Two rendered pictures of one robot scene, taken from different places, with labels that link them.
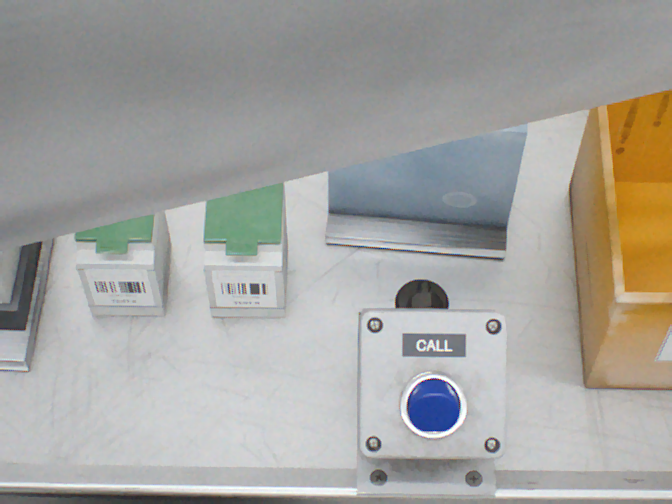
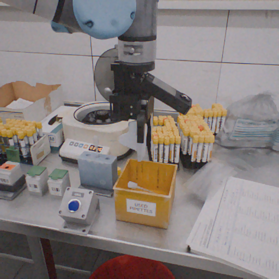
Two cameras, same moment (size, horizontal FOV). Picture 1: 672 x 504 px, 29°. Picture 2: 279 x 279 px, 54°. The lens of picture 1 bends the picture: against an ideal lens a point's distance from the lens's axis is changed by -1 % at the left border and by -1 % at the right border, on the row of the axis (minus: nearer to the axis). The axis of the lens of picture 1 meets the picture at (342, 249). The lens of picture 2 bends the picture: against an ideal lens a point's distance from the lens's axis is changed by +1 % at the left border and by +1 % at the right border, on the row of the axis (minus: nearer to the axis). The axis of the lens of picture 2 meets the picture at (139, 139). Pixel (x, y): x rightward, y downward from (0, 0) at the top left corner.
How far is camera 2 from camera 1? 0.38 m
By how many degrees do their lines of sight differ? 32
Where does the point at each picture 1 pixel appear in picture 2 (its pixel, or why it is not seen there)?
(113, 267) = (31, 180)
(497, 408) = (86, 208)
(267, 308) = (60, 196)
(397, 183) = (91, 176)
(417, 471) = (73, 227)
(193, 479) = (29, 222)
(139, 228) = (38, 173)
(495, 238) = (109, 192)
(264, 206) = (62, 173)
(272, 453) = (47, 220)
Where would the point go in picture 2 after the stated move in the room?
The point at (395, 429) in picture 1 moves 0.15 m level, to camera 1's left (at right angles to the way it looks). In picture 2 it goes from (65, 210) to (7, 200)
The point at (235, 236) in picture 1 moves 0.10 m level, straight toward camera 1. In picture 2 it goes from (54, 176) to (38, 201)
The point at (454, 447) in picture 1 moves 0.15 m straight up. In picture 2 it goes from (75, 215) to (67, 159)
